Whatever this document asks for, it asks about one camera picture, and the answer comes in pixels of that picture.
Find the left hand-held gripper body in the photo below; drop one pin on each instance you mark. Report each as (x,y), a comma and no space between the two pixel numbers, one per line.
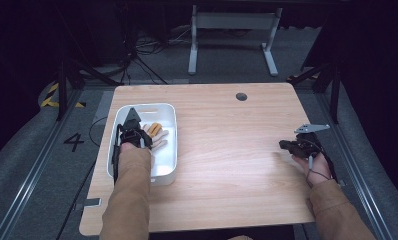
(132,131)

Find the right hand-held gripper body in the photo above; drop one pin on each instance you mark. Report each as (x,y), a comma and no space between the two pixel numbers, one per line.
(307,143)

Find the beige glove with orange fingers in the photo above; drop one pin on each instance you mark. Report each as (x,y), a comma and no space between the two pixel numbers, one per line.
(157,135)

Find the white plastic bin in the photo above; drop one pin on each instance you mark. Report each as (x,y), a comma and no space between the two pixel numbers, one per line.
(165,160)

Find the person's left hand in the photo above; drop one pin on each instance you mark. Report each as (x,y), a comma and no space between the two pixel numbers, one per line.
(130,146)

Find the person's right hand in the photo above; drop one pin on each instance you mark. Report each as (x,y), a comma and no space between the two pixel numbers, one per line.
(320,170)

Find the round black table grommet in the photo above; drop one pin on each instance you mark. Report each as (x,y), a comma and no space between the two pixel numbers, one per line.
(241,96)

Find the black metal stand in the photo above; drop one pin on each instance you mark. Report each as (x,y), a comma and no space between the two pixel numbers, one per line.
(70,76)
(327,80)

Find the yellow black hazard tape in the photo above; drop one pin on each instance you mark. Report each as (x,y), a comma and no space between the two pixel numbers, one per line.
(50,95)

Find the grey metal table bracket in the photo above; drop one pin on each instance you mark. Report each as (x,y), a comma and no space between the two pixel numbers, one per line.
(90,202)

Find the white metal desk frame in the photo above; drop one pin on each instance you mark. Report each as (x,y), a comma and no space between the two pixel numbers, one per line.
(233,20)

